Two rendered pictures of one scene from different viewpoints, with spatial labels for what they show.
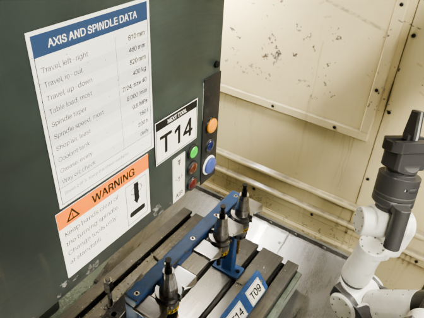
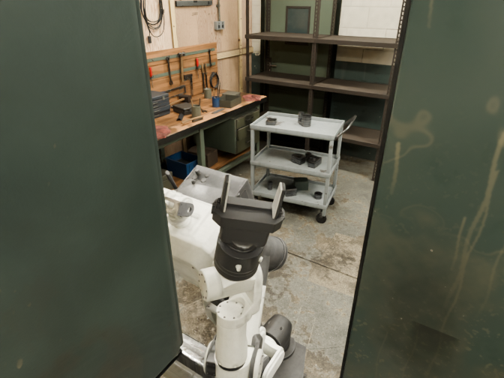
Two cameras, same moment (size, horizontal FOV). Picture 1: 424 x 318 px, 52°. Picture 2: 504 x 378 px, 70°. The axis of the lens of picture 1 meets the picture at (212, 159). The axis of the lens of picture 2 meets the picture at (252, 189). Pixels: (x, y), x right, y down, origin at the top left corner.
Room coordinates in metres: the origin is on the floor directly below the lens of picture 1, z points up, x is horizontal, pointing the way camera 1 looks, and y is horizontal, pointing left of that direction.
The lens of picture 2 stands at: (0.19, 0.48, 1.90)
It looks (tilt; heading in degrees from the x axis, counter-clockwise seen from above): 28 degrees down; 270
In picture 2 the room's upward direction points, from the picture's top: straight up
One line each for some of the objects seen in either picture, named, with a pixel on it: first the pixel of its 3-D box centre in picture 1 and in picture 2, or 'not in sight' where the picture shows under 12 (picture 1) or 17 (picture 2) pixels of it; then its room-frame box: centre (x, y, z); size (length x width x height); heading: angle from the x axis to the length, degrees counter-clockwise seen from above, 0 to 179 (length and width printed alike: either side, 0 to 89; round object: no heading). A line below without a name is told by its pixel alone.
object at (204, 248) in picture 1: (208, 250); not in sight; (0.79, -0.01, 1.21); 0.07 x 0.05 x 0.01; 58
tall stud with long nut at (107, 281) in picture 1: (109, 292); not in sight; (0.83, 0.28, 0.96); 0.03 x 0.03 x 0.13
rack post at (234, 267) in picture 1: (231, 237); not in sight; (1.00, -0.08, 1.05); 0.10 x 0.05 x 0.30; 58
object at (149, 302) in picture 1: (153, 310); not in sight; (0.60, 0.11, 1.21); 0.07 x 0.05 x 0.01; 58
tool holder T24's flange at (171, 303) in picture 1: (168, 293); not in sight; (0.65, 0.08, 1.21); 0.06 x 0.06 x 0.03
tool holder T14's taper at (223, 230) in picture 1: (221, 225); not in sight; (0.83, -0.04, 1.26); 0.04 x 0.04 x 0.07
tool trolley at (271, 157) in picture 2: not in sight; (300, 164); (-0.25, -2.71, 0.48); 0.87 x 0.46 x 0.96; 157
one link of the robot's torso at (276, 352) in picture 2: not in sight; (258, 358); (0.17, -0.74, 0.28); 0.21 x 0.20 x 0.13; 58
